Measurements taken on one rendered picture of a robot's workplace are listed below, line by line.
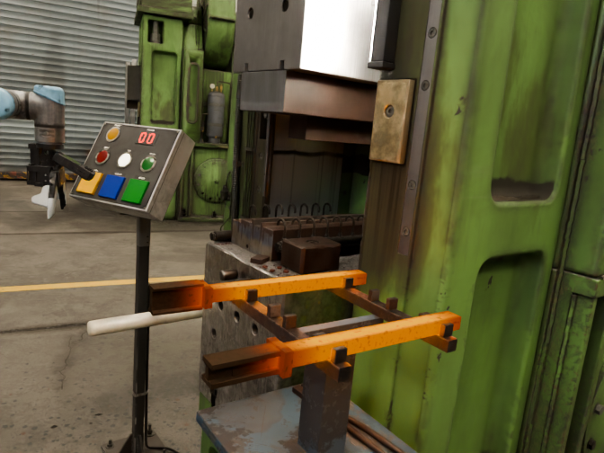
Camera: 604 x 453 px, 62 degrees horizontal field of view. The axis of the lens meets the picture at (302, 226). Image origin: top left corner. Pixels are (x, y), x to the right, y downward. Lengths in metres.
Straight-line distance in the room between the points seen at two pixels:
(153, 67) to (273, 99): 4.99
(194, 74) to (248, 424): 5.32
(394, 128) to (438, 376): 0.52
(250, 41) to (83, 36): 7.94
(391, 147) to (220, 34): 5.21
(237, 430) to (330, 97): 0.78
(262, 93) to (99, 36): 8.04
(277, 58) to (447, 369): 0.79
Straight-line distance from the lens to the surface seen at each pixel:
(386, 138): 1.09
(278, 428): 0.99
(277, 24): 1.24
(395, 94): 1.08
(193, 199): 6.16
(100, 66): 9.19
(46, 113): 1.53
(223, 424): 0.99
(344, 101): 1.29
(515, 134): 1.24
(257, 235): 1.27
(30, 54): 9.14
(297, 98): 1.20
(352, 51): 1.24
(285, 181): 1.52
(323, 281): 0.94
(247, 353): 0.61
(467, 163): 1.00
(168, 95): 6.16
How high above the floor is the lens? 1.24
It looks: 11 degrees down
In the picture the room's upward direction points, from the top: 5 degrees clockwise
